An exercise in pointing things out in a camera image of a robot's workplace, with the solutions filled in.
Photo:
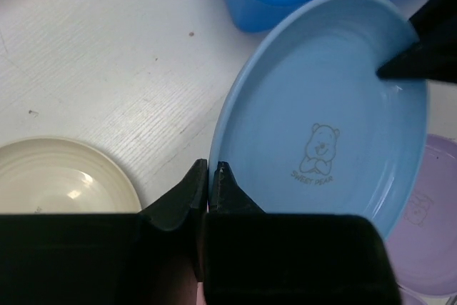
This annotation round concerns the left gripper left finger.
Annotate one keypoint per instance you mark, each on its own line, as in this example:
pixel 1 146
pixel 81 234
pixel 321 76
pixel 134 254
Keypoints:
pixel 148 257

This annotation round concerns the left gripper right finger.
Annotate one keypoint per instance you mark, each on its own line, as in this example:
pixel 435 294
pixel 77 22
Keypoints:
pixel 251 257

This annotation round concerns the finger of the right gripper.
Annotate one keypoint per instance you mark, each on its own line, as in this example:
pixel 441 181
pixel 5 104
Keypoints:
pixel 433 57

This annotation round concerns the cream plate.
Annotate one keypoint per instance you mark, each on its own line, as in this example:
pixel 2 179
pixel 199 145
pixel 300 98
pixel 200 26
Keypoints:
pixel 52 175

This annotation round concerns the light blue plate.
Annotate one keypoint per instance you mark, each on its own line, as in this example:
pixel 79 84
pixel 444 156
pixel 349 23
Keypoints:
pixel 308 127

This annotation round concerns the purple plate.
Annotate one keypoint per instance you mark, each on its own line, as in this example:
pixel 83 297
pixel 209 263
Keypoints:
pixel 422 247

